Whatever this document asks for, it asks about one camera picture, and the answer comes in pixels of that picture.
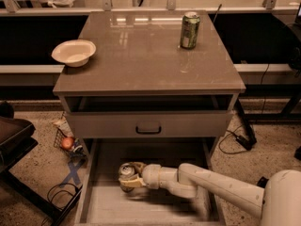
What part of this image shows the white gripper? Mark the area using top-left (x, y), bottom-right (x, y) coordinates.
top-left (119, 162), bottom-right (161, 189)

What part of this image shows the silver green 7up can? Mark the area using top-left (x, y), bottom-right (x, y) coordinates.
top-left (119, 163), bottom-right (135, 193)

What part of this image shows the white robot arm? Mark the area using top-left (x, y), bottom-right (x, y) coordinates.
top-left (119, 162), bottom-right (301, 226)

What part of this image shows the open grey middle drawer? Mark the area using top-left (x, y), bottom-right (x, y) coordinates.
top-left (74, 138), bottom-right (225, 226)

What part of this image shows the grey drawer cabinet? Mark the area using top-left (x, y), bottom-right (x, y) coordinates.
top-left (52, 9), bottom-right (246, 226)

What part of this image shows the dark green soda can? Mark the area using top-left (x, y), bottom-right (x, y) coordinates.
top-left (180, 11), bottom-right (200, 49)

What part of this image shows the orange round fruit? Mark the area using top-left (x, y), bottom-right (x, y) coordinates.
top-left (61, 137), bottom-right (74, 151)

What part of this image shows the black chair leg caster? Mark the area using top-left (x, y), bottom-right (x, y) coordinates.
top-left (257, 176), bottom-right (269, 188)

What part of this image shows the black office chair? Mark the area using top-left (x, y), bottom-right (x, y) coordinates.
top-left (0, 101), bottom-right (82, 226)

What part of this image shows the white paper bowl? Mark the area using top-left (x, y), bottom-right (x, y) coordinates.
top-left (52, 40), bottom-right (96, 68)

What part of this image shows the black drawer handle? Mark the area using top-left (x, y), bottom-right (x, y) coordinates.
top-left (135, 126), bottom-right (162, 135)

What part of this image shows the black wire basket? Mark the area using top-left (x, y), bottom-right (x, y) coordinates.
top-left (54, 129), bottom-right (86, 158)

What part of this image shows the black floor cable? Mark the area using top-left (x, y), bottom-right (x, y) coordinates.
top-left (40, 182), bottom-right (82, 226)

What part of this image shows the black power adapter cable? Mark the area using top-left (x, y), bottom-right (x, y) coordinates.
top-left (217, 122), bottom-right (258, 155)

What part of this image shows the metal railing frame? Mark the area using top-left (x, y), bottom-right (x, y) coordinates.
top-left (0, 0), bottom-right (301, 17)

